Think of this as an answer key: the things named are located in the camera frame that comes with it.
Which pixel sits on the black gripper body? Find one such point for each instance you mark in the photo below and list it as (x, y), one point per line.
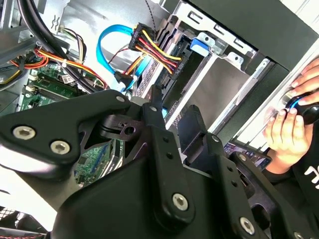
(119, 204)

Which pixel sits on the hard disk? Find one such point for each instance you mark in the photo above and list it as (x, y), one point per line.
(199, 47)

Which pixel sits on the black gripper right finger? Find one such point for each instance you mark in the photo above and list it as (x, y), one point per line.
(229, 179)

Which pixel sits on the person's right hand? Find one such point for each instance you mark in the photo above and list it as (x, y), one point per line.
(310, 79)

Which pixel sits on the person's left hand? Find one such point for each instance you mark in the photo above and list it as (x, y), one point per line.
(289, 139)

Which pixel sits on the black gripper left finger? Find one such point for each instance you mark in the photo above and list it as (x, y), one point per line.
(62, 117)

